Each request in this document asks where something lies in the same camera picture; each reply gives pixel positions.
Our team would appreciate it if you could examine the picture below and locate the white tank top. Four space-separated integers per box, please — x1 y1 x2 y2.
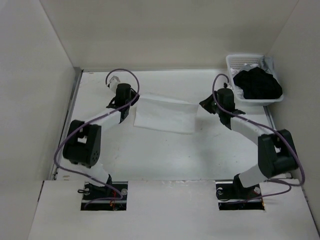
133 93 198 135

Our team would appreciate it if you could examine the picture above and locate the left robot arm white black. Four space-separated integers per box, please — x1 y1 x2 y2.
62 83 139 200

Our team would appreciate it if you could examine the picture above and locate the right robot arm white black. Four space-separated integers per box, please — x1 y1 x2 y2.
199 88 299 200

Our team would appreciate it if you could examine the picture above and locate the black tank top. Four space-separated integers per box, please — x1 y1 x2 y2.
233 67 283 100

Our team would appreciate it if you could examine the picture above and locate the white garment in basket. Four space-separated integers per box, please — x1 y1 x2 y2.
230 68 244 99

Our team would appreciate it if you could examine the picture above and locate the white plastic laundry basket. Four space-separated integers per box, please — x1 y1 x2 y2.
225 53 284 106

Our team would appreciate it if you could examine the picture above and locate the grey garment in basket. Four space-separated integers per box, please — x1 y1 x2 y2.
240 56 274 75

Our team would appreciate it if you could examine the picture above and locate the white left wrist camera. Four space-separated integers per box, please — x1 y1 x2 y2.
107 75 121 90

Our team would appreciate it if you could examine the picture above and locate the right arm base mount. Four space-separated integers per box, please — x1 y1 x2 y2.
215 181 265 211

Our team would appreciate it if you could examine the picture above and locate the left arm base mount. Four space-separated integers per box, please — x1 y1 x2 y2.
77 181 129 211

